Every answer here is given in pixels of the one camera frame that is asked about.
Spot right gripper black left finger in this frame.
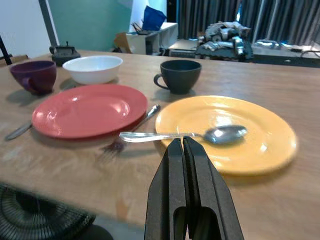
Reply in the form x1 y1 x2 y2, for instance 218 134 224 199
144 138 189 240

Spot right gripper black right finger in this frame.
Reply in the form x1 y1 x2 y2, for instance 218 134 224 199
183 136 245 240

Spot silver metal spoon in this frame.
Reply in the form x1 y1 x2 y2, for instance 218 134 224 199
119 124 248 146

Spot yellow plate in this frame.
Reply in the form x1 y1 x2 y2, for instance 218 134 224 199
154 95 298 176

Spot silver fork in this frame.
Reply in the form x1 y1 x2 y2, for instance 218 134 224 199
104 103 161 154

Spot black cup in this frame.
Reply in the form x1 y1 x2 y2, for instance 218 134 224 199
153 59 203 95

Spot red plate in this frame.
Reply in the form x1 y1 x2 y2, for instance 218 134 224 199
31 83 149 140

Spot black floor fan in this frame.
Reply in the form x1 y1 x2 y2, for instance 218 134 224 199
0 183 115 240

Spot white bowl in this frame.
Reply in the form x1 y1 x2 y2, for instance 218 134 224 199
62 55 124 86

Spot brown cardboard piece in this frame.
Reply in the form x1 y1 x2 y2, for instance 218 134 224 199
113 31 133 54

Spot black low table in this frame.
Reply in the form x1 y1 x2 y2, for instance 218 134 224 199
168 38 320 69

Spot white shelf unit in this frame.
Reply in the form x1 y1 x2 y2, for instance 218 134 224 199
125 21 179 56

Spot black router with antennas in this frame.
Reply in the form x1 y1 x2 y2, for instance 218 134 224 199
130 22 152 36

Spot silver knife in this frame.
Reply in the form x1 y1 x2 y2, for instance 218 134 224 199
4 120 34 141

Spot grey clutter pile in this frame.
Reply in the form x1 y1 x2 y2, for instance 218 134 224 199
199 20 252 61

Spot black teapot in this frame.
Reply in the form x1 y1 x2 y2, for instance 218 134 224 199
48 41 82 67

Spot blue bag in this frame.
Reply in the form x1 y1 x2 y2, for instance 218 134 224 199
142 5 168 32

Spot purple cup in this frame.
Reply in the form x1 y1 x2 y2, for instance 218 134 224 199
9 60 58 96

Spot grey curtains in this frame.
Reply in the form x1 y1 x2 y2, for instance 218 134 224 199
177 0 320 46

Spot black stand leg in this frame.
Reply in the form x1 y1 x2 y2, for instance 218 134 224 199
0 34 14 66

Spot grey metal post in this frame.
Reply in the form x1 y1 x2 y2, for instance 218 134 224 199
38 0 60 47

